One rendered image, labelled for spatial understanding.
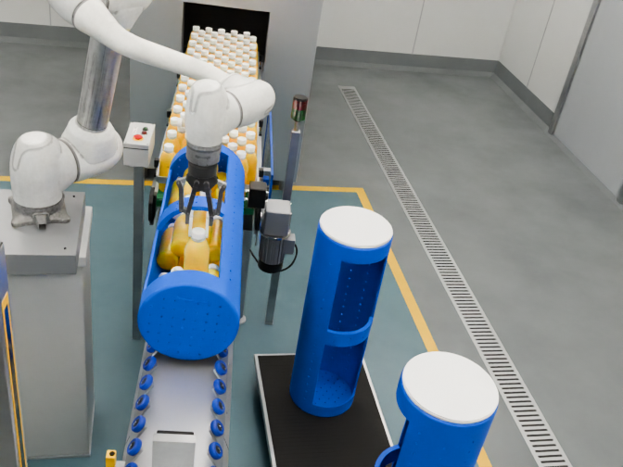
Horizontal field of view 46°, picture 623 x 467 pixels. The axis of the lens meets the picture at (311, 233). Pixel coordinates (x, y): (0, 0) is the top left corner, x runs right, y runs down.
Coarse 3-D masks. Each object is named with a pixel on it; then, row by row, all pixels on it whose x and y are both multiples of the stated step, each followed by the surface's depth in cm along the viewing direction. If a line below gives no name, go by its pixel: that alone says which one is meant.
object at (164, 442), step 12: (168, 432) 174; (180, 432) 174; (192, 432) 175; (156, 444) 171; (168, 444) 171; (180, 444) 171; (192, 444) 172; (156, 456) 173; (168, 456) 173; (180, 456) 174; (192, 456) 174
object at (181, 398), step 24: (144, 360) 220; (168, 360) 214; (192, 360) 216; (216, 360) 217; (168, 384) 207; (192, 384) 208; (168, 408) 199; (192, 408) 200; (144, 432) 191; (144, 456) 185
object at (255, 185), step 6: (252, 186) 292; (258, 186) 293; (264, 186) 293; (246, 192) 294; (252, 192) 291; (258, 192) 291; (264, 192) 292; (246, 198) 295; (252, 198) 293; (258, 198) 293; (264, 198) 293; (252, 204) 294; (258, 204) 295; (264, 204) 295
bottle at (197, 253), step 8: (192, 240) 201; (200, 240) 200; (184, 248) 203; (192, 248) 201; (200, 248) 201; (208, 248) 203; (184, 256) 203; (192, 256) 201; (200, 256) 201; (208, 256) 203; (184, 264) 204; (192, 264) 202; (200, 264) 203; (208, 264) 206; (208, 272) 208
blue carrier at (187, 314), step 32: (224, 160) 273; (160, 224) 233; (224, 224) 228; (224, 256) 215; (160, 288) 197; (192, 288) 197; (224, 288) 203; (160, 320) 203; (192, 320) 204; (224, 320) 204; (160, 352) 210; (192, 352) 210
